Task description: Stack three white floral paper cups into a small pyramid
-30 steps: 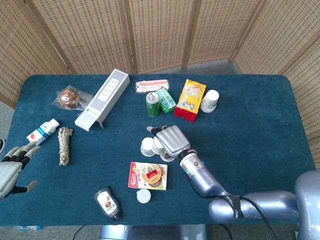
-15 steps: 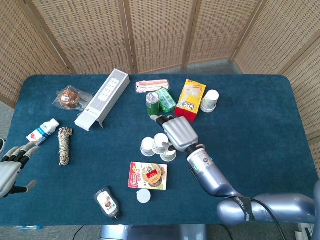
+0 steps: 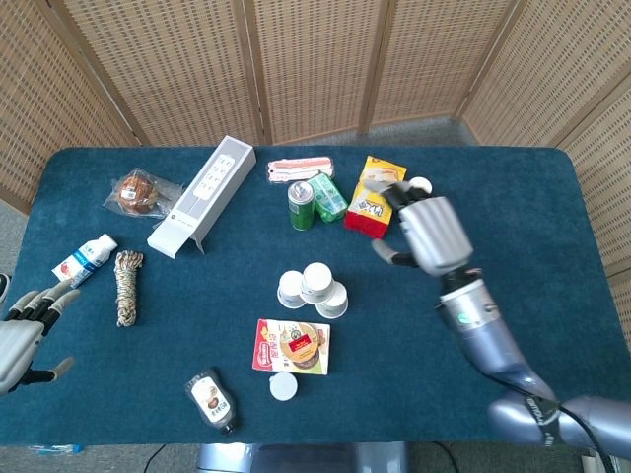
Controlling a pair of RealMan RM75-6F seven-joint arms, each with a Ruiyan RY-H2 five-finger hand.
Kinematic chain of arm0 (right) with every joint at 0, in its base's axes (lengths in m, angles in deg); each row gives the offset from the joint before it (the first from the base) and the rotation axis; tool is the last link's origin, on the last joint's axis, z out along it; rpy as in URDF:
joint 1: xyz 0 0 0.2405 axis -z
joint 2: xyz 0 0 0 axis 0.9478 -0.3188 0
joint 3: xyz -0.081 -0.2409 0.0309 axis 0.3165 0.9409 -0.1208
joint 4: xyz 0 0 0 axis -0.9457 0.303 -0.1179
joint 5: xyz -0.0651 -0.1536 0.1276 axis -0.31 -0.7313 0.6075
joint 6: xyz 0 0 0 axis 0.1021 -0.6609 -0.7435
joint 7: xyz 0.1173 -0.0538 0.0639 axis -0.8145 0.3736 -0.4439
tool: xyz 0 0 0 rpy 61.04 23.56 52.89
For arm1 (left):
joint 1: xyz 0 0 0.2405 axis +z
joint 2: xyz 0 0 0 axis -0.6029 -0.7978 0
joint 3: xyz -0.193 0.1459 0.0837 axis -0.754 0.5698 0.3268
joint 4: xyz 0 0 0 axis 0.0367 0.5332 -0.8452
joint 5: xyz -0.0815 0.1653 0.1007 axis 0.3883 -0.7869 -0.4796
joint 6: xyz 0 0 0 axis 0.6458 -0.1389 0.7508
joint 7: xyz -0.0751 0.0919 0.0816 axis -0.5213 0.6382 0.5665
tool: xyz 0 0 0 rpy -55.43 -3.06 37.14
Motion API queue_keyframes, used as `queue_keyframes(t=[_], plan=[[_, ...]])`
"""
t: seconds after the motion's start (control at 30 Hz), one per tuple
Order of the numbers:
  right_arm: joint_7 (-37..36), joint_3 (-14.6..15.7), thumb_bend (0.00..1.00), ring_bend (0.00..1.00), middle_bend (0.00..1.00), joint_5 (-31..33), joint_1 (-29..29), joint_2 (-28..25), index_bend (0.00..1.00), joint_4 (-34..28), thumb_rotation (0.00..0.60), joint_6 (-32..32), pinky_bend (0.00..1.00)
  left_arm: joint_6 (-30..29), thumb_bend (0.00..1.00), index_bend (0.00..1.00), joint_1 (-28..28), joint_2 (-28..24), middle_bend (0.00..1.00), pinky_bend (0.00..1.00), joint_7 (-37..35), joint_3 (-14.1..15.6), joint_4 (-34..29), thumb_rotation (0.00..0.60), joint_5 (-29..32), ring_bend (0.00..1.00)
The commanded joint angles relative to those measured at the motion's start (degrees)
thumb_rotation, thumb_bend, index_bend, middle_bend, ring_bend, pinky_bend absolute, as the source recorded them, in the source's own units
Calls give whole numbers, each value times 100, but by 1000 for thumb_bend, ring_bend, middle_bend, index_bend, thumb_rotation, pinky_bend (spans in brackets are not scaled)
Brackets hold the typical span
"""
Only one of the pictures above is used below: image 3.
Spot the coiled braided rope bundle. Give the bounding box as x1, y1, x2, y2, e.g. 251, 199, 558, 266
113, 249, 145, 328

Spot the paper cup blue text print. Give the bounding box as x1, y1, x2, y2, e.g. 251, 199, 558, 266
299, 262, 335, 305

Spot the green carton pack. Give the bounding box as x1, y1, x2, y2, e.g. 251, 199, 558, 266
306, 171, 349, 224

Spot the grey squeeze sauce bottle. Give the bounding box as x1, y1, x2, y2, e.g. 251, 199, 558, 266
184, 368, 237, 437

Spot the round gold tin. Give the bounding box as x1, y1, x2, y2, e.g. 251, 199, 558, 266
276, 322, 322, 366

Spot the blue white item on floor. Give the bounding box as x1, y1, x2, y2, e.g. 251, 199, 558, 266
29, 442, 85, 455

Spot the white blue milk bottle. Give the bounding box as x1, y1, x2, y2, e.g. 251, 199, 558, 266
51, 234, 118, 290

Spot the paper cup green flower print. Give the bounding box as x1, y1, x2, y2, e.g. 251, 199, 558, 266
315, 281, 349, 319

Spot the yellow red snack bag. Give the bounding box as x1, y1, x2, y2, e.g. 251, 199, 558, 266
343, 156, 408, 242

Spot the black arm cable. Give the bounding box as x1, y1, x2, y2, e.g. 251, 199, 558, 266
556, 402, 620, 473

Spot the long white power strip box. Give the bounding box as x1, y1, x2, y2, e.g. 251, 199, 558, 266
146, 135, 257, 260

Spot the green drink can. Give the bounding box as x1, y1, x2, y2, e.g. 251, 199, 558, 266
287, 180, 316, 232

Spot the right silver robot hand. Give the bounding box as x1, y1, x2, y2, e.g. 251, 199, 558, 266
363, 179, 474, 277

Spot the woven bamboo folding screen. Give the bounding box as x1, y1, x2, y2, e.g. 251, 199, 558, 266
0, 0, 631, 277

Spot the pink blister pack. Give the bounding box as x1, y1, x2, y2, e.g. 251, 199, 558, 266
266, 156, 336, 185

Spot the red white wafer box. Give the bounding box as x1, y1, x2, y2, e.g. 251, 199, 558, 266
251, 318, 332, 376

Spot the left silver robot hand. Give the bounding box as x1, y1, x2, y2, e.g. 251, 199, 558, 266
0, 279, 82, 395

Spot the paper cup blue flower print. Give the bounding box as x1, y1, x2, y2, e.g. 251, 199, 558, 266
276, 270, 305, 309

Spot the blue table cloth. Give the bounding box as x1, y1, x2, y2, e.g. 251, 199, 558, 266
0, 145, 631, 447

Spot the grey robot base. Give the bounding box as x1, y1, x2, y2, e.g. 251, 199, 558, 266
195, 441, 410, 473

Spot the bread in clear wrapper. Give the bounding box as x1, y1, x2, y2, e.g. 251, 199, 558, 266
103, 168, 183, 220

